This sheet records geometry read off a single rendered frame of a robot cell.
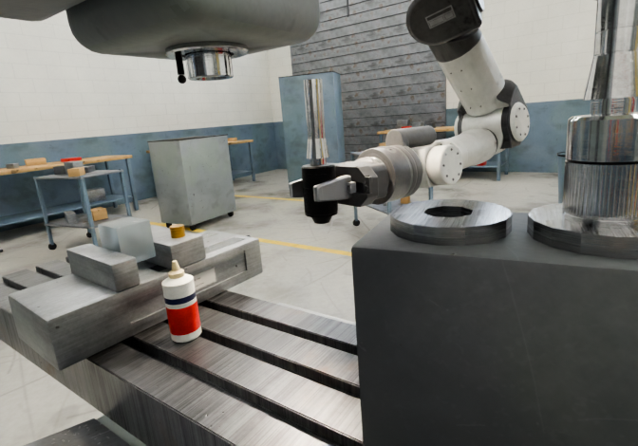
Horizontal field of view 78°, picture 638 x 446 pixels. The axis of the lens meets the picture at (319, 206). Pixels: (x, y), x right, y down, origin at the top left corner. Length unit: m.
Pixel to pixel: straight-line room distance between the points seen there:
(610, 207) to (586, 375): 0.10
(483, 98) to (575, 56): 6.99
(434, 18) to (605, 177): 0.52
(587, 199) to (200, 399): 0.40
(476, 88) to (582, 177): 0.57
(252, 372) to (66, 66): 7.25
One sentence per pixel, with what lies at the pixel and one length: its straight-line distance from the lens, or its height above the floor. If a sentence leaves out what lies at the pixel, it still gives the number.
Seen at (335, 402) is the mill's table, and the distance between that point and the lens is 0.44.
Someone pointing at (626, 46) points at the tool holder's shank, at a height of 1.26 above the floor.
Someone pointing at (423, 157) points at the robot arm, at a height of 1.15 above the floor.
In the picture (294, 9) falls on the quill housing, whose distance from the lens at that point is 0.43.
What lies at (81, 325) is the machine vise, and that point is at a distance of 0.60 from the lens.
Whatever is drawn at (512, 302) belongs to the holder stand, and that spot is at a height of 1.11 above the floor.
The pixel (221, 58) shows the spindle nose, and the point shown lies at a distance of 0.45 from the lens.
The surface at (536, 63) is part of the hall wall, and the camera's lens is 7.88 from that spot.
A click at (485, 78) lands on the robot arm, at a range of 0.85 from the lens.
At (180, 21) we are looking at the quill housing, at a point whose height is 1.31.
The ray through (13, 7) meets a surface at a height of 1.34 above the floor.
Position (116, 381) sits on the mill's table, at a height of 0.94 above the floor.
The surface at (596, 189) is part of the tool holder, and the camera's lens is 0.30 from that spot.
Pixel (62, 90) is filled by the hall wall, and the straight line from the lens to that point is 7.50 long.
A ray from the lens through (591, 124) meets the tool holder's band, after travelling 0.29.
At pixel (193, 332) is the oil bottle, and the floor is 0.96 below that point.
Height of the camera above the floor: 1.23
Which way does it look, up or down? 13 degrees down
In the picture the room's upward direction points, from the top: 4 degrees counter-clockwise
